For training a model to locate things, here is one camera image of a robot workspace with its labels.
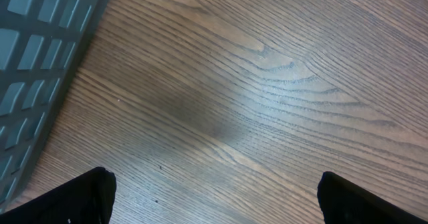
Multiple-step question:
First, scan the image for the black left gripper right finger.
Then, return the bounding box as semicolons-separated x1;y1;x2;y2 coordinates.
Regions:
317;171;427;224

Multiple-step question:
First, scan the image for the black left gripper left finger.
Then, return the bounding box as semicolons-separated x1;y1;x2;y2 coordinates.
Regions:
1;167;116;224

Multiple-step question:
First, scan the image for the grey plastic mesh basket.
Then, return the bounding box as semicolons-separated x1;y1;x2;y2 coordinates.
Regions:
1;0;109;212

